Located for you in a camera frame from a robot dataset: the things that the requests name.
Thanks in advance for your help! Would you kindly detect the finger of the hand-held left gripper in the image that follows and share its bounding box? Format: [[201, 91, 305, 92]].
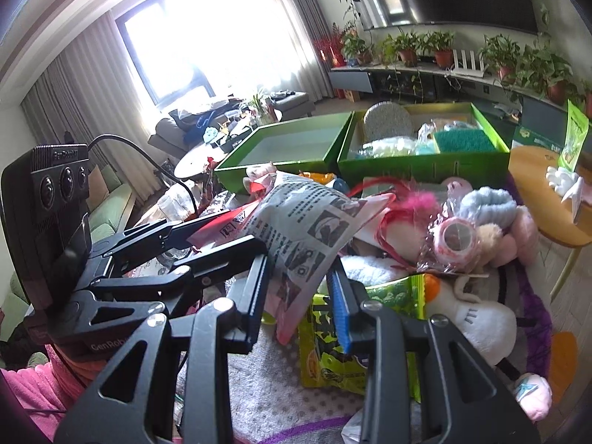
[[78, 235, 270, 330], [90, 214, 233, 265]]

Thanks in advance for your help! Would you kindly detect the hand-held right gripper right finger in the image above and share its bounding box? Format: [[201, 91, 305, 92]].
[[326, 258, 543, 444]]

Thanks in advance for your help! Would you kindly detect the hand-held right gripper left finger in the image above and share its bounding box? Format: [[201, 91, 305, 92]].
[[53, 254, 273, 444]]

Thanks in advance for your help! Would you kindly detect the newspaper print packet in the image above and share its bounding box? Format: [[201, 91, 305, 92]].
[[187, 170, 395, 346]]

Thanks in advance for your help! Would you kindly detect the person's left forearm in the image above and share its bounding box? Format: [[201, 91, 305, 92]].
[[0, 340, 100, 431]]

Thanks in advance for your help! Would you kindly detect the cloth-covered desktop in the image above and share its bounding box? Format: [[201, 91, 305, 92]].
[[139, 166, 579, 444]]

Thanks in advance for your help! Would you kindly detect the green sofa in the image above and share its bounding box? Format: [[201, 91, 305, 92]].
[[87, 165, 136, 242]]

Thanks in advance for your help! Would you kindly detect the green vegetable print bag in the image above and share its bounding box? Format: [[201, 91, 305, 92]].
[[364, 274, 427, 321]]

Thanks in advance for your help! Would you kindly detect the yellow green snack bag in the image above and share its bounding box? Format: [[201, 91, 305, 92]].
[[297, 293, 423, 399]]

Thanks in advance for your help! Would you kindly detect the round dark coffee table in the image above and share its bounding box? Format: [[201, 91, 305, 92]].
[[174, 140, 247, 182]]

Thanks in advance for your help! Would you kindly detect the grey curtain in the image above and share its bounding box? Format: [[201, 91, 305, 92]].
[[20, 8, 154, 159], [276, 0, 344, 103]]

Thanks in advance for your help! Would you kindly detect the empty green box lid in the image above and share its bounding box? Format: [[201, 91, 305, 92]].
[[213, 111, 355, 196]]

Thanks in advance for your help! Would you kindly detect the wrapped pink tape roll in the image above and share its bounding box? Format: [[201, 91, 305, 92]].
[[417, 214, 485, 275]]

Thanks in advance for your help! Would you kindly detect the pink feather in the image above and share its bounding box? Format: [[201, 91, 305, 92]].
[[390, 189, 441, 216]]

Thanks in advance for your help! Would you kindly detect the white duck plush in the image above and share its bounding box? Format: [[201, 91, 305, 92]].
[[422, 274, 519, 367]]

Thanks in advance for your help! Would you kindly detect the orange shiny packet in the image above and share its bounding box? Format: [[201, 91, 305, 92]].
[[300, 170, 334, 186]]

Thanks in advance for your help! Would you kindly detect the green cardboard box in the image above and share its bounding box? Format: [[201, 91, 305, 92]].
[[337, 102, 510, 191]]

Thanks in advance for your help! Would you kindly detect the grey sofa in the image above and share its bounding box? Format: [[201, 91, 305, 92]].
[[147, 89, 316, 149]]

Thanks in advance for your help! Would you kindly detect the clear plastic packet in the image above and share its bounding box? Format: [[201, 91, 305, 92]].
[[415, 119, 441, 154]]

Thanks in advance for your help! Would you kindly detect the round white loofah pad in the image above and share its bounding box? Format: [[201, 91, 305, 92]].
[[362, 101, 414, 142]]

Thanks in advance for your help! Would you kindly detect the pink plush ball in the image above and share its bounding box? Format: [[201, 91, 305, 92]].
[[510, 371, 554, 423]]

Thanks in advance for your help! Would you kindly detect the green scouring pad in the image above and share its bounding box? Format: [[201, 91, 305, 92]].
[[432, 129, 499, 154]]

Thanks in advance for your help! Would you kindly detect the round wooden side table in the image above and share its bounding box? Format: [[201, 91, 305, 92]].
[[507, 145, 592, 302]]

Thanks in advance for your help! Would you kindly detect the orange round object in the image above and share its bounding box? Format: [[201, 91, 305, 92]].
[[552, 332, 580, 386]]

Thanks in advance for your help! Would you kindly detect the grey television cabinet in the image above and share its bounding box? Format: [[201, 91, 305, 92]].
[[330, 61, 592, 118]]

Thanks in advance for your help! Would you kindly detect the red flower arrangement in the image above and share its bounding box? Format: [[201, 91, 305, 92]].
[[313, 27, 349, 68]]

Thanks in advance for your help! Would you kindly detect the white glove-shaped holder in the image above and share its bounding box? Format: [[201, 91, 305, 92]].
[[545, 165, 585, 196]]

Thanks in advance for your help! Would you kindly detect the green printed carton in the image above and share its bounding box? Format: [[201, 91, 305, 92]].
[[510, 124, 568, 151]]

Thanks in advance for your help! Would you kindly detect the white folded paper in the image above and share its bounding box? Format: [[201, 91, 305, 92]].
[[561, 177, 592, 223]]

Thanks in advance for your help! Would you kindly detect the white picket fence ornament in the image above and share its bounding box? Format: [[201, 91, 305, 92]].
[[451, 47, 487, 79]]

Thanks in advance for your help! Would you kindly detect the green standing pouch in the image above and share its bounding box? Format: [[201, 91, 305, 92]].
[[556, 98, 590, 173]]

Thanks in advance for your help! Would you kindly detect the black cable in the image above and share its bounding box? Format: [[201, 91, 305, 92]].
[[64, 131, 198, 214]]

